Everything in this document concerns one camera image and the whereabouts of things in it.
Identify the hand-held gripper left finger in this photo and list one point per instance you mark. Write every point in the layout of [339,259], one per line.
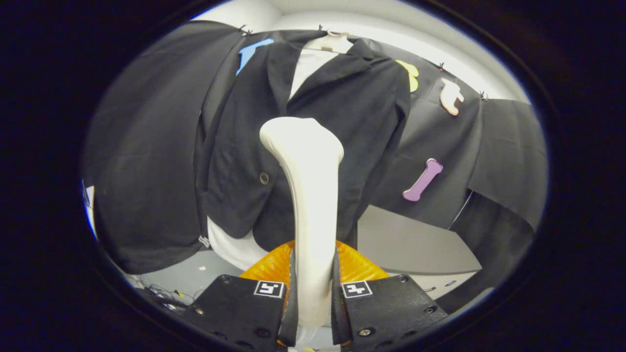
[290,313]

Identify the grey cabinet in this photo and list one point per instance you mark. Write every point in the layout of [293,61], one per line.
[406,244]

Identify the white garment steamer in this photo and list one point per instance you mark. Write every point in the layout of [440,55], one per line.
[313,205]

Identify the black suit jacket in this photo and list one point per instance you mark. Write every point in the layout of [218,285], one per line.
[362,122]

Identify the black backdrop cloth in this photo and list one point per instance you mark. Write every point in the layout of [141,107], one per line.
[146,146]

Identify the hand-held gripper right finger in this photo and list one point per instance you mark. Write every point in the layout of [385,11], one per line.
[341,313]

